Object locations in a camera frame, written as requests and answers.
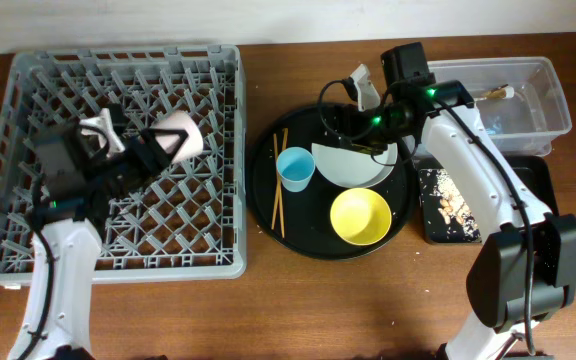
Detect wooden chopstick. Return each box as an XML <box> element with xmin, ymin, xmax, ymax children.
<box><xmin>269</xmin><ymin>131</ymin><xmax>280</xmax><ymax>230</ymax></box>
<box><xmin>276</xmin><ymin>128</ymin><xmax>289</xmax><ymax>239</ymax></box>

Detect pink plastic cup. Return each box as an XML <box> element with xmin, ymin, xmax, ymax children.
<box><xmin>153</xmin><ymin>111</ymin><xmax>204</xmax><ymax>164</ymax></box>

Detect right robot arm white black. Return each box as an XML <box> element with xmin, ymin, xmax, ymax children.
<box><xmin>322</xmin><ymin>42</ymin><xmax>576</xmax><ymax>359</ymax></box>

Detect grey round plate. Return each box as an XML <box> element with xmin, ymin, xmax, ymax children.
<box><xmin>311</xmin><ymin>143</ymin><xmax>398</xmax><ymax>188</ymax></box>

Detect yellow bowl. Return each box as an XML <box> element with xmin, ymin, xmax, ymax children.
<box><xmin>329</xmin><ymin>188</ymin><xmax>393</xmax><ymax>246</ymax></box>

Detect right wooden chopstick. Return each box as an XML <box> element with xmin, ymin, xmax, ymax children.
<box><xmin>276</xmin><ymin>128</ymin><xmax>289</xmax><ymax>239</ymax></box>

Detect blue plastic cup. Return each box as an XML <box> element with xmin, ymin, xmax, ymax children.
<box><xmin>276</xmin><ymin>147</ymin><xmax>316</xmax><ymax>193</ymax></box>

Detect clear plastic waste bin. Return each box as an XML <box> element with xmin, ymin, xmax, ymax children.
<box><xmin>428</xmin><ymin>57</ymin><xmax>572</xmax><ymax>156</ymax></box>

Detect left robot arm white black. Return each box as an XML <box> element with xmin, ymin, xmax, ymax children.
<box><xmin>8</xmin><ymin>105</ymin><xmax>203</xmax><ymax>359</ymax></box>

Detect left wooden chopstick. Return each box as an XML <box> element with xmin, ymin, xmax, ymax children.
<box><xmin>269</xmin><ymin>131</ymin><xmax>280</xmax><ymax>230</ymax></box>

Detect black rectangular tray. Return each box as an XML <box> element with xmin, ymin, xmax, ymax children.
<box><xmin>417</xmin><ymin>155</ymin><xmax>559</xmax><ymax>245</ymax></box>

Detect gold snack wrapper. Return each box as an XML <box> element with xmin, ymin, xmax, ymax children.
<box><xmin>474</xmin><ymin>84</ymin><xmax>515</xmax><ymax>102</ymax></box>

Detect grey plastic dishwasher rack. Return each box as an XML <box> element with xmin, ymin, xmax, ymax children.
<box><xmin>0</xmin><ymin>45</ymin><xmax>246</xmax><ymax>288</ymax></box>

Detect blue plastic scrap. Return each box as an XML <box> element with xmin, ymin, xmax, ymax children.
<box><xmin>483</xmin><ymin>117</ymin><xmax>504</xmax><ymax>136</ymax></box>

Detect round black tray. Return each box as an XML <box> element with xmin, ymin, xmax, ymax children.
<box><xmin>245</xmin><ymin>105</ymin><xmax>419</xmax><ymax>260</ymax></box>

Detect food scraps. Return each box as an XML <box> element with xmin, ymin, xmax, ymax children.
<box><xmin>429</xmin><ymin>169</ymin><xmax>479</xmax><ymax>241</ymax></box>

